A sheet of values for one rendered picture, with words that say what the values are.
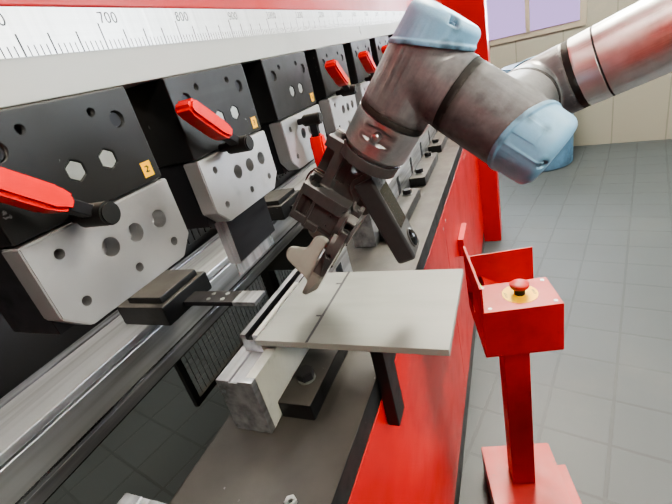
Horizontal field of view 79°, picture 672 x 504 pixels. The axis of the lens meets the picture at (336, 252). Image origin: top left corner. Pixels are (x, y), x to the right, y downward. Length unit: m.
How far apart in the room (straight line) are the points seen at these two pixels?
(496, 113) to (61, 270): 0.37
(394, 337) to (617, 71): 0.36
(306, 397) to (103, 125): 0.42
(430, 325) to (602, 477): 1.19
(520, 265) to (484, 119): 0.73
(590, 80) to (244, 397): 0.55
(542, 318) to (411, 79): 0.65
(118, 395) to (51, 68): 0.51
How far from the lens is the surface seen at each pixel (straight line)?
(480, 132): 0.41
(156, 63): 0.48
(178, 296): 0.76
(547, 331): 0.98
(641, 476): 1.68
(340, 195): 0.50
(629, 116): 4.71
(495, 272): 1.10
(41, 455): 0.72
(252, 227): 0.60
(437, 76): 0.41
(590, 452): 1.69
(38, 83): 0.39
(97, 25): 0.44
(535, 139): 0.40
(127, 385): 0.78
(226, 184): 0.51
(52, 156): 0.38
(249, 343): 0.62
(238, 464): 0.62
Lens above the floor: 1.32
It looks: 25 degrees down
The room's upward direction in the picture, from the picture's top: 15 degrees counter-clockwise
